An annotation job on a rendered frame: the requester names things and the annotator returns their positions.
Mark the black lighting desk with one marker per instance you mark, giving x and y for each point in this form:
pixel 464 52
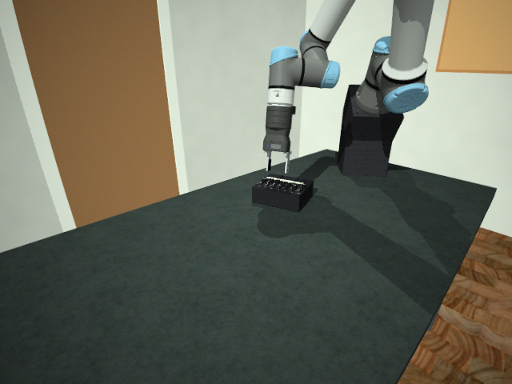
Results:
pixel 283 192

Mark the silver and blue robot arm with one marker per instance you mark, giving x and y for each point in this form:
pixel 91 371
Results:
pixel 396 59

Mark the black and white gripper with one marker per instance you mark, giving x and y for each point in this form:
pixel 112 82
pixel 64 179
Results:
pixel 278 124

